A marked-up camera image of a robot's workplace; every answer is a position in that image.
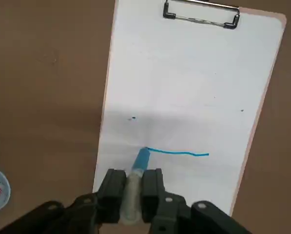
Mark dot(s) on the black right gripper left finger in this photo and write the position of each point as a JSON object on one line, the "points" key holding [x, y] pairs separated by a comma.
{"points": [[113, 195]]}

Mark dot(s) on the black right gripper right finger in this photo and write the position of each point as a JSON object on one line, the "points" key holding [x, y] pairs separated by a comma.
{"points": [[152, 195]]}

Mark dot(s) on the blue highlighter pen clear cap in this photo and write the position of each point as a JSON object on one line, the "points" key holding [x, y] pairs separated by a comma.
{"points": [[141, 161]]}

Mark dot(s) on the light blue mesh pen cup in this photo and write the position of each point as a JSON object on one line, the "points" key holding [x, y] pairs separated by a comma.
{"points": [[5, 185]]}

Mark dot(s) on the white paper sheet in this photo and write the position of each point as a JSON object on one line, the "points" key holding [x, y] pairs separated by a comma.
{"points": [[184, 73]]}

